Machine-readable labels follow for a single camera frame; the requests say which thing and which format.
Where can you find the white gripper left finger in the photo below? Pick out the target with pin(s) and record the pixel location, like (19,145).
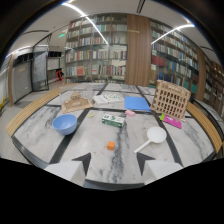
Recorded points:
(68,169)

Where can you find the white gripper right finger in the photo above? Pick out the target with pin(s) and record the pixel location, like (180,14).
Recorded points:
(159,168)

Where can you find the white plastic spoon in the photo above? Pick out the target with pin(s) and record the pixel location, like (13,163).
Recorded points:
(153,137)

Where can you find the blue plastic bowl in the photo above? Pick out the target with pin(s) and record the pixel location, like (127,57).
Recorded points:
(65,124)

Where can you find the orange cube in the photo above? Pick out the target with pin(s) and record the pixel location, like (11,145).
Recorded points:
(110,145)

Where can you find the magenta booklet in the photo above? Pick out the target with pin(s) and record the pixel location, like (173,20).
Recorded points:
(172,121)

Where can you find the small yellow-green piece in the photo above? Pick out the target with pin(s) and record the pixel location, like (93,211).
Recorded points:
(90,115)

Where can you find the wooden slatted bench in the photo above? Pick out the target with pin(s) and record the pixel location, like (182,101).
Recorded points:
(29,110)
(204,125)

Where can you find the pink eraser block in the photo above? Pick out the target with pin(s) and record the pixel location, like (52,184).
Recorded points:
(130,113)

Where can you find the green and white box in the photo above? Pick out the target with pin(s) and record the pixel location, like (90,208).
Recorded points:
(113,120)

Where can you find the wooden temple model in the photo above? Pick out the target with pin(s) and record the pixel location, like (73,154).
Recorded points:
(76,102)

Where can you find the blue book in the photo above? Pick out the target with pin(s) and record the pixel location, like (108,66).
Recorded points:
(136,103)

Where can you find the white patterned box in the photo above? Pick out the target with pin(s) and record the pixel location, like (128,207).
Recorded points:
(108,98)

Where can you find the red chair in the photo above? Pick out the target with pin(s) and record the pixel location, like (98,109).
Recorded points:
(59,76)

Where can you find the curved library bookshelf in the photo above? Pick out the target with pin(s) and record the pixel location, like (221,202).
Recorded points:
(175,56)

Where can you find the wooden column panel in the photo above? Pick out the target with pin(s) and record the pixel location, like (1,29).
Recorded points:
(138,50)

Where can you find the tall library bookshelf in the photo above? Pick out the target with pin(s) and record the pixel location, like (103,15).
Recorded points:
(96,48)

